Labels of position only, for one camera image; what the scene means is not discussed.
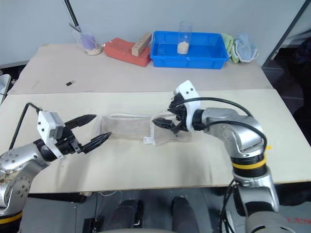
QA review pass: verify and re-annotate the wooden block with holes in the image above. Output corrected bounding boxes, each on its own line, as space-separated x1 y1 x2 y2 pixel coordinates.
131 32 153 57

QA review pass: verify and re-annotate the purple scoop in cup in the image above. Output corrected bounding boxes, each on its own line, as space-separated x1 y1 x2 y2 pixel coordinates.
80 33 97 50

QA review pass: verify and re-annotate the black rod with clip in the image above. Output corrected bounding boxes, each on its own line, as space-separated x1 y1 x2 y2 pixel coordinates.
62 0 83 33

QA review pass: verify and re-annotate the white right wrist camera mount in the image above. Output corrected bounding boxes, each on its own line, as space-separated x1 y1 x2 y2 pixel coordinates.
173 80 202 133

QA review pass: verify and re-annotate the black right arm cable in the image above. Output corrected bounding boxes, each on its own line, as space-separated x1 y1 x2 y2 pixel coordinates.
176 97 268 156

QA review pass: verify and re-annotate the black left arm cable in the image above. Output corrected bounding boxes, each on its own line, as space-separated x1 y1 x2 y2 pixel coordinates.
8 102 41 150

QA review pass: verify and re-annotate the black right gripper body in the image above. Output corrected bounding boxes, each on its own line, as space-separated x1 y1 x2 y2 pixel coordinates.
169 93 190 134

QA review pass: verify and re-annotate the red brick block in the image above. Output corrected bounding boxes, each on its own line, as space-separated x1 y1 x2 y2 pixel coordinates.
104 36 152 67

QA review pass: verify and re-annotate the blue plastic bin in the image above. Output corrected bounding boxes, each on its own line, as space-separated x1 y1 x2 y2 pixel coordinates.
149 30 230 70

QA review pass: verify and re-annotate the clear plastic measuring cup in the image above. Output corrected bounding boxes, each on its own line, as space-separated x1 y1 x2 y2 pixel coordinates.
71 24 104 56

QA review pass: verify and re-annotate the light blue cloth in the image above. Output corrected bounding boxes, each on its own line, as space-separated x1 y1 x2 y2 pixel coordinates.
233 32 259 63

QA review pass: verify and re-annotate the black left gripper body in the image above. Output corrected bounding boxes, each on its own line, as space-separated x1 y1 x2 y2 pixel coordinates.
54 128 85 155

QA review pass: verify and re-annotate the black box under table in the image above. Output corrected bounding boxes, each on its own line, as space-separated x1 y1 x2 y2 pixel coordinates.
83 216 105 233

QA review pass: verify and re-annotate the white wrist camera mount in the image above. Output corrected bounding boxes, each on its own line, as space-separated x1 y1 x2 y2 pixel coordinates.
36 110 65 160
173 80 202 133

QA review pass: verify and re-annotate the black cable bundle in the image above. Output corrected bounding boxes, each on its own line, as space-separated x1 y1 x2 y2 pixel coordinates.
219 179 241 233

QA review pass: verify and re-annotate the translucent mesh bag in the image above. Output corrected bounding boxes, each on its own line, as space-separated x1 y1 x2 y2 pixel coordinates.
98 110 193 147

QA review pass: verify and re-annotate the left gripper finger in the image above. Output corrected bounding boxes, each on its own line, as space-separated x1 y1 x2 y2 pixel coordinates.
81 132 113 155
64 114 98 130

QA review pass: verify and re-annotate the green cloth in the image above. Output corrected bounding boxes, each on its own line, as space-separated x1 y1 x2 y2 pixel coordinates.
220 32 240 65

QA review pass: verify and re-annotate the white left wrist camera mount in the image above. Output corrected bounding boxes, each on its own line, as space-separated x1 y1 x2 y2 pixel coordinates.
36 110 65 160

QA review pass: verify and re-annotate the clear tube with beige grains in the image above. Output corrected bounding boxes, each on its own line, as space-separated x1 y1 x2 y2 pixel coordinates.
176 20 193 55

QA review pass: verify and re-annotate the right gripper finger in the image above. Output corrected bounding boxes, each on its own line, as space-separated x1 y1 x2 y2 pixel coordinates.
167 103 181 119
152 117 177 129

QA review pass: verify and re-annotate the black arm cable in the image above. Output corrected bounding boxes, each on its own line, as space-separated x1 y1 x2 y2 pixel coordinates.
176 97 268 156
8 102 41 150

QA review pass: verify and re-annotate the white object at table side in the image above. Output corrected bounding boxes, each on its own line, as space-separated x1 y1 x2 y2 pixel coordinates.
0 73 12 103

